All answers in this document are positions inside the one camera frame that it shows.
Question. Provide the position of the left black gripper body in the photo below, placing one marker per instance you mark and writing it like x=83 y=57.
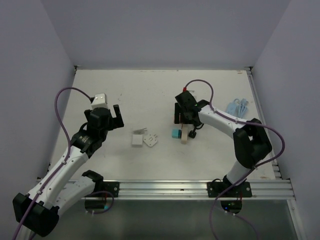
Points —
x=112 y=124

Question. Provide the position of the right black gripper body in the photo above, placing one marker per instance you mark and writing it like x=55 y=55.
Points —
x=184 y=118

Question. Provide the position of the beige red power strip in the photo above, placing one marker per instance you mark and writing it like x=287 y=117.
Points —
x=184 y=134

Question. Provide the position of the white USB charger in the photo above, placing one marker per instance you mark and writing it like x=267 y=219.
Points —
x=137 y=140

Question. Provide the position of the white folding-prong adapter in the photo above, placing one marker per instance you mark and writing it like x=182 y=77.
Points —
x=150 y=139

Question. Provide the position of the light blue power strip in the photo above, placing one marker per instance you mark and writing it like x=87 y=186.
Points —
x=237 y=108

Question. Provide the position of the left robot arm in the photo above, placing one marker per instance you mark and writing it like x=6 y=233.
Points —
x=39 y=210

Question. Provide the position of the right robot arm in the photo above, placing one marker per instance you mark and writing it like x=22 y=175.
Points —
x=250 y=140

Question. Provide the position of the teal plug adapter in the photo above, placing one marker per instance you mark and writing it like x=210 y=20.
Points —
x=176 y=133

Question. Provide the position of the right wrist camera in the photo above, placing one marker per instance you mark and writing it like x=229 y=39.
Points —
x=185 y=89

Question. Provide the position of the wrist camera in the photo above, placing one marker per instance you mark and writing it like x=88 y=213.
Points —
x=185 y=89
x=99 y=101

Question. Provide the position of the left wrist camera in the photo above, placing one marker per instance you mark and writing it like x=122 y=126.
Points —
x=99 y=101

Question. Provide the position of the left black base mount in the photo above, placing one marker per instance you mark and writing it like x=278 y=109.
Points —
x=106 y=189

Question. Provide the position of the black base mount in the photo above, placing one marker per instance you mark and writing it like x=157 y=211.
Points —
x=106 y=189
x=216 y=187

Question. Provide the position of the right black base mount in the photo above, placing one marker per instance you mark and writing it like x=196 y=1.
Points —
x=216 y=187

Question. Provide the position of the aluminium mounting rail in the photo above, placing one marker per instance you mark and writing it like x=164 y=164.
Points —
x=162 y=188

